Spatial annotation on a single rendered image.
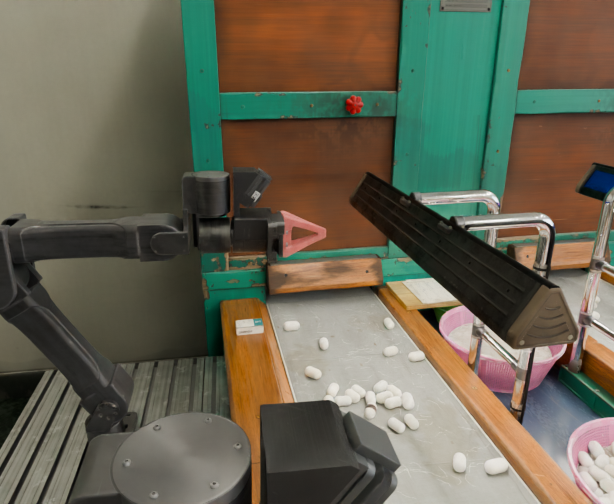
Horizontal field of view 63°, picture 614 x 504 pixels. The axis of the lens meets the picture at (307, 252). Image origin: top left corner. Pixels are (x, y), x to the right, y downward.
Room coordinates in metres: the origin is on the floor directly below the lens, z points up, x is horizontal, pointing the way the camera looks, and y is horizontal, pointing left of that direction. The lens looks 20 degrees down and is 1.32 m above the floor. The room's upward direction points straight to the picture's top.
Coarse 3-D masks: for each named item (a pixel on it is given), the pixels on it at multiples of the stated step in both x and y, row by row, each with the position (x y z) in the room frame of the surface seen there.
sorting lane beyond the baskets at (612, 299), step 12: (564, 288) 1.29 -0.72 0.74; (576, 288) 1.29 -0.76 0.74; (600, 288) 1.29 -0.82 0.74; (612, 288) 1.29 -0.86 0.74; (576, 300) 1.21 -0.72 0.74; (600, 300) 1.21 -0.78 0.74; (612, 300) 1.21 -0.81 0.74; (576, 312) 1.14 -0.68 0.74; (600, 312) 1.14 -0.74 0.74; (612, 312) 1.14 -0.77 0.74; (612, 324) 1.08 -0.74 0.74; (600, 336) 1.02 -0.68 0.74; (612, 348) 0.97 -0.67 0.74
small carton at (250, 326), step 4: (240, 320) 1.02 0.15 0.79; (244, 320) 1.02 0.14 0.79; (248, 320) 1.02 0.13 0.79; (252, 320) 1.02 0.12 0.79; (256, 320) 1.02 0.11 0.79; (260, 320) 1.02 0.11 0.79; (236, 324) 1.00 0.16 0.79; (240, 324) 1.00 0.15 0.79; (244, 324) 1.00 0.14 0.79; (248, 324) 1.00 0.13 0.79; (252, 324) 1.00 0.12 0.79; (256, 324) 1.00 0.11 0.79; (260, 324) 1.00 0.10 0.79; (236, 328) 0.98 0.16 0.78; (240, 328) 0.98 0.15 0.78; (244, 328) 0.99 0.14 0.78; (248, 328) 0.99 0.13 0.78; (252, 328) 0.99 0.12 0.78; (256, 328) 0.99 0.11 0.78; (260, 328) 0.99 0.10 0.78; (236, 332) 0.99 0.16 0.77; (240, 332) 0.98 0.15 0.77; (244, 332) 0.99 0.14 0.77; (248, 332) 0.99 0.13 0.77; (252, 332) 0.99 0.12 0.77; (256, 332) 0.99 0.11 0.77; (260, 332) 0.99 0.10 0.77
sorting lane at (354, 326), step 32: (288, 320) 1.10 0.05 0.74; (320, 320) 1.10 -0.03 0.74; (352, 320) 1.10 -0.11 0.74; (288, 352) 0.95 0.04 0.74; (320, 352) 0.95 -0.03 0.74; (352, 352) 0.95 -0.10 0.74; (320, 384) 0.84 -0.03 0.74; (352, 384) 0.84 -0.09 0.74; (416, 384) 0.84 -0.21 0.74; (384, 416) 0.74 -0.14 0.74; (416, 416) 0.74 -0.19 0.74; (448, 416) 0.74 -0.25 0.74; (416, 448) 0.66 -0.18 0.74; (448, 448) 0.66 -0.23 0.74; (480, 448) 0.66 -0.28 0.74; (416, 480) 0.59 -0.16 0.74; (448, 480) 0.59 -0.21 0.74; (480, 480) 0.59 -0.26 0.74; (512, 480) 0.59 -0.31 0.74
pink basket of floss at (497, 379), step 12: (456, 312) 1.10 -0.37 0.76; (468, 312) 1.12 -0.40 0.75; (444, 324) 1.05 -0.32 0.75; (456, 324) 1.09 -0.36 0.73; (444, 336) 0.98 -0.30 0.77; (456, 348) 0.94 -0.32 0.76; (552, 348) 0.98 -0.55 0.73; (564, 348) 0.92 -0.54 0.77; (480, 360) 0.90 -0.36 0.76; (492, 360) 0.88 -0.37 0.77; (504, 360) 0.87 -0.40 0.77; (552, 360) 0.88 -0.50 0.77; (480, 372) 0.91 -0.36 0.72; (492, 372) 0.89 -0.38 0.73; (504, 372) 0.88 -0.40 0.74; (540, 372) 0.89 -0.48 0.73; (492, 384) 0.90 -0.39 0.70; (504, 384) 0.89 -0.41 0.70
